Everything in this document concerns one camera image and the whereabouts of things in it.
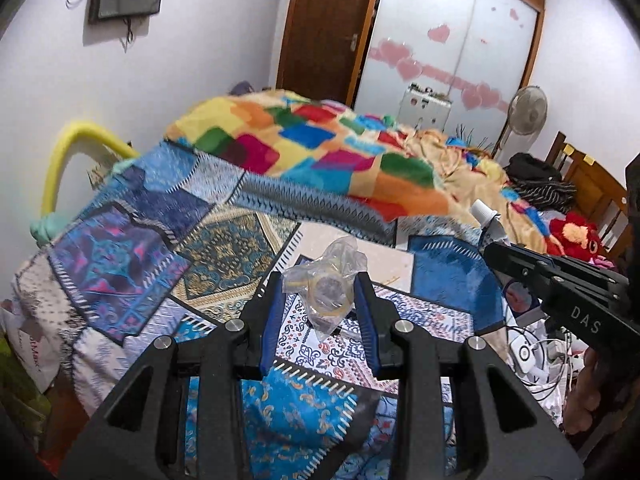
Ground person's right hand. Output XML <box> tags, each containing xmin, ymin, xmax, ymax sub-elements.
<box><xmin>561</xmin><ymin>347</ymin><xmax>607</xmax><ymax>437</ymax></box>

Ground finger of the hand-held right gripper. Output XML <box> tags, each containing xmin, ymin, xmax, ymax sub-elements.
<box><xmin>482</xmin><ymin>242</ymin><xmax>628</xmax><ymax>287</ymax></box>

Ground white boxy appliance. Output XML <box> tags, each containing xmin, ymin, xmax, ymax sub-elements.
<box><xmin>399</xmin><ymin>82</ymin><xmax>454</xmax><ymax>132</ymax></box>

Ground wooden chair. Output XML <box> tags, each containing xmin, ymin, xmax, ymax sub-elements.
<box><xmin>544</xmin><ymin>131</ymin><xmax>632</xmax><ymax>262</ymax></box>

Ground black striped clothing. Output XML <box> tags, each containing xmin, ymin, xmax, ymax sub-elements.
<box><xmin>504</xmin><ymin>152</ymin><xmax>577</xmax><ymax>212</ymax></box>

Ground black monitor cable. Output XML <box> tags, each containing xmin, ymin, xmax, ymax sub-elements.
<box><xmin>119</xmin><ymin>16</ymin><xmax>137</xmax><ymax>52</ymax></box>

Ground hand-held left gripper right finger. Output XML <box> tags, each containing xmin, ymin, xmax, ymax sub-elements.
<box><xmin>351</xmin><ymin>271</ymin><xmax>586</xmax><ymax>480</ymax></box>

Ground red plush toy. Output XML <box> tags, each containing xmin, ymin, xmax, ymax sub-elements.
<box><xmin>546</xmin><ymin>211</ymin><xmax>607</xmax><ymax>262</ymax></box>

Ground white pump bottle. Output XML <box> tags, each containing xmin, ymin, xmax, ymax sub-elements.
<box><xmin>472</xmin><ymin>199</ymin><xmax>512</xmax><ymax>250</ymax></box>

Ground white round device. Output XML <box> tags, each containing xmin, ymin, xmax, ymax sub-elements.
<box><xmin>509</xmin><ymin>335</ymin><xmax>538</xmax><ymax>375</ymax></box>

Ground white plastic shopping bag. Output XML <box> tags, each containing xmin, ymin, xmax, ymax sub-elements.
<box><xmin>0</xmin><ymin>299</ymin><xmax>67</xmax><ymax>392</ymax></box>

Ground clear plastic bag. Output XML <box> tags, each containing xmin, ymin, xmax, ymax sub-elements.
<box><xmin>281</xmin><ymin>235</ymin><xmax>369</xmax><ymax>337</ymax></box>

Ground brown wooden door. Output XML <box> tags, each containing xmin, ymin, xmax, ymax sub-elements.
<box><xmin>276</xmin><ymin>0</ymin><xmax>387</xmax><ymax>109</ymax></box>

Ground wardrobe with heart stickers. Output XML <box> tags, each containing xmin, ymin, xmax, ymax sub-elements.
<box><xmin>350</xmin><ymin>0</ymin><xmax>547</xmax><ymax>161</ymax></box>

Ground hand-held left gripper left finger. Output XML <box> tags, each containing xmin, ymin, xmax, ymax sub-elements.
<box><xmin>60</xmin><ymin>271</ymin><xmax>286</xmax><ymax>480</ymax></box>

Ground teal cloth knot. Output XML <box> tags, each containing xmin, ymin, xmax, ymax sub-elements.
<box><xmin>29</xmin><ymin>209</ymin><xmax>69</xmax><ymax>249</ymax></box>

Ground standing fan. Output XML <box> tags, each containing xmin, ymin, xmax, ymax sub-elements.
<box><xmin>492</xmin><ymin>85</ymin><xmax>549</xmax><ymax>162</ymax></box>

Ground yellow foam tube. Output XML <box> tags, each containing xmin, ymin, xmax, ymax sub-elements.
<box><xmin>40</xmin><ymin>119</ymin><xmax>142</xmax><ymax>217</ymax></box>

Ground dark spiky plant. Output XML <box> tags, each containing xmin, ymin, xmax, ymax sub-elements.
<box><xmin>451</xmin><ymin>124</ymin><xmax>502</xmax><ymax>153</ymax></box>

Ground blue patterned bedspread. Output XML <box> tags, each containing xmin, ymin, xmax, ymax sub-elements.
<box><xmin>12</xmin><ymin>141</ymin><xmax>507</xmax><ymax>480</ymax></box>

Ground colourful patchwork blanket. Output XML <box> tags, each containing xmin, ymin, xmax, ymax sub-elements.
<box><xmin>164</xmin><ymin>88</ymin><xmax>551</xmax><ymax>257</ymax></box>

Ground small items on bed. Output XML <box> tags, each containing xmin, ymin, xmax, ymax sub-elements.
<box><xmin>257</xmin><ymin>254</ymin><xmax>482</xmax><ymax>377</ymax></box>

